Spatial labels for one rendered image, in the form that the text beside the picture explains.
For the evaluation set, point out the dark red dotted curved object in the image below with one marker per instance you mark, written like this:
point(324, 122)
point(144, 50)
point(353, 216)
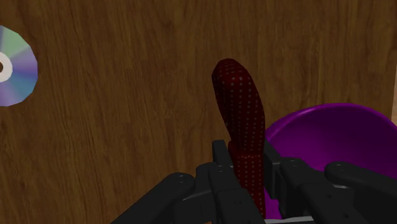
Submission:
point(242, 114)

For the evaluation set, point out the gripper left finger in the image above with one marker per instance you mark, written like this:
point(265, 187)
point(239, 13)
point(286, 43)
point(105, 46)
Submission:
point(223, 189)

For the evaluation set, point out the shiny compact disc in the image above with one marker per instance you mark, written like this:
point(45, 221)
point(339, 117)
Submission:
point(18, 66)

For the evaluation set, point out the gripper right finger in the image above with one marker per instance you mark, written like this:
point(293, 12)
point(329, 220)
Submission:
point(328, 192)

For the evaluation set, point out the purple bowl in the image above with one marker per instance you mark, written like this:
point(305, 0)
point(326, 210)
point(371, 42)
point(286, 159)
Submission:
point(338, 136)

